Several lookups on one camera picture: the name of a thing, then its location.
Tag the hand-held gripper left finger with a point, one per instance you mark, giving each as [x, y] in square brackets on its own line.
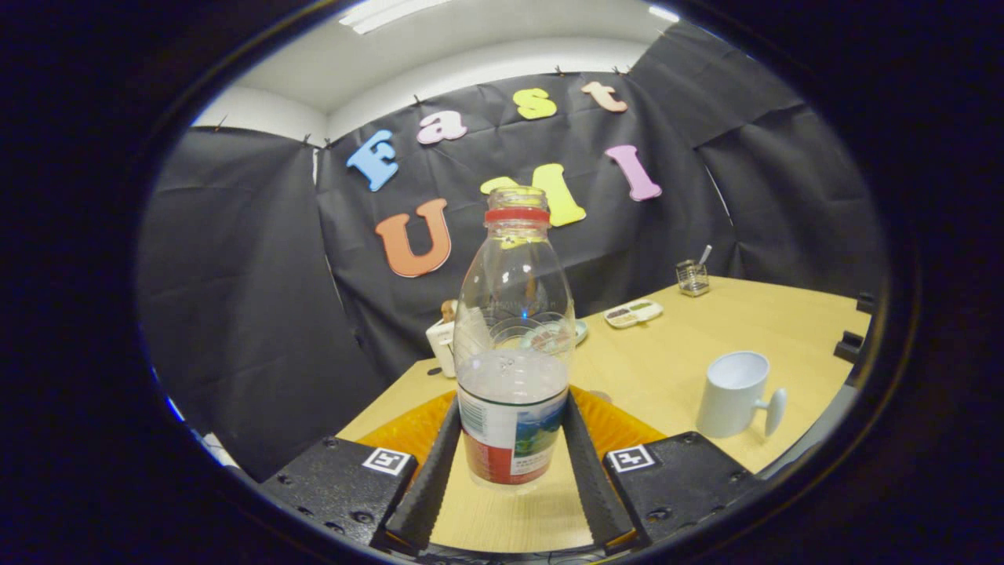
[427, 486]

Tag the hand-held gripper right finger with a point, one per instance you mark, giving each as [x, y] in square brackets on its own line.
[596, 486]

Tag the clear plastic juice bottle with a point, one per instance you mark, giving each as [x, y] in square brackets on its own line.
[514, 392]

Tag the white cup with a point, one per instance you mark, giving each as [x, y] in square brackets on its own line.
[729, 400]

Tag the white toaster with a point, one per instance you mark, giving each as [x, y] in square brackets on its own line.
[441, 345]

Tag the wooden table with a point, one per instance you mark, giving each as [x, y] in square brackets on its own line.
[674, 353]

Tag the pale green plate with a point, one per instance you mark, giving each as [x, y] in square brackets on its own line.
[581, 331]

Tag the bread slice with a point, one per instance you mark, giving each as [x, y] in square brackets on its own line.
[448, 311]

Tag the white divided tray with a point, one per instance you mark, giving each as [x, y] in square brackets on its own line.
[632, 314]

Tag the metal spoon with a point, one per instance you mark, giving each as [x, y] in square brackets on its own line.
[705, 253]

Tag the black backdrop cloth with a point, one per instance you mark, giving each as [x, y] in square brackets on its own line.
[235, 275]

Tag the long ceiling light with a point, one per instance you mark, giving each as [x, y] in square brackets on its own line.
[392, 12]

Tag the small ceiling light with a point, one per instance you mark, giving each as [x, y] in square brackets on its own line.
[663, 13]

